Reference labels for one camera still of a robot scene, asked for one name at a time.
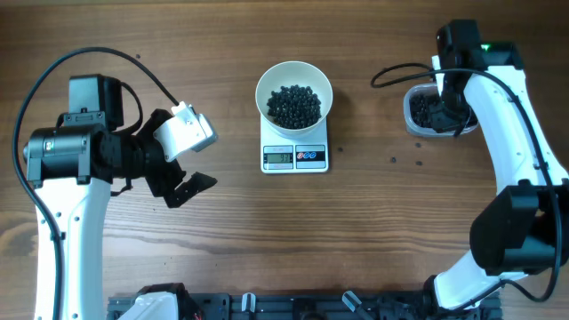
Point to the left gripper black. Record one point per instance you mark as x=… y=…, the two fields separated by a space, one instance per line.
x=164 y=183

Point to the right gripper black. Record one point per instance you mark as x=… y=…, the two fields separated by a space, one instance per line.
x=442 y=121

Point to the black beans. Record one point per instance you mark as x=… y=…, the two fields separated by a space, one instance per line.
x=294 y=107

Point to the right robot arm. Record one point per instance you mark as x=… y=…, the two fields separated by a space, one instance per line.
x=521 y=238

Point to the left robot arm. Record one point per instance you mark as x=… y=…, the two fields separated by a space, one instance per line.
x=72 y=166

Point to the white digital kitchen scale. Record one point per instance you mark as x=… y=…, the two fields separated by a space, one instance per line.
x=285 y=154

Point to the white bowl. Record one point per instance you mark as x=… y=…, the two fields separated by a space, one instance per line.
x=290 y=73

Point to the clear plastic food container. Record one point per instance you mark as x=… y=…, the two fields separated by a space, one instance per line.
x=415 y=111

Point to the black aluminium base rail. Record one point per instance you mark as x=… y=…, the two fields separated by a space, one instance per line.
x=403 y=305

